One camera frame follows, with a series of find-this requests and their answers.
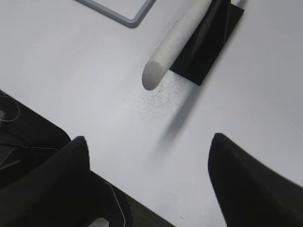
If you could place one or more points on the white grey-rimmed cutting board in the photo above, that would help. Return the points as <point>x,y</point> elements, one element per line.
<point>129,13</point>

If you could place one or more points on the black knife stand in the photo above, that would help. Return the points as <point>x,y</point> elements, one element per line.
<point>205,44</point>

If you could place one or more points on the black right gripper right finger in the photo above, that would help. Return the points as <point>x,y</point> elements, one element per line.
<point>249,193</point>

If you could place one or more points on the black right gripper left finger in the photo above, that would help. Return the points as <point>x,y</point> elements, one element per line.
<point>60,192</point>

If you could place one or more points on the white-handled kitchen knife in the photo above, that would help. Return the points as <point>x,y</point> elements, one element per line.
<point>173,43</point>

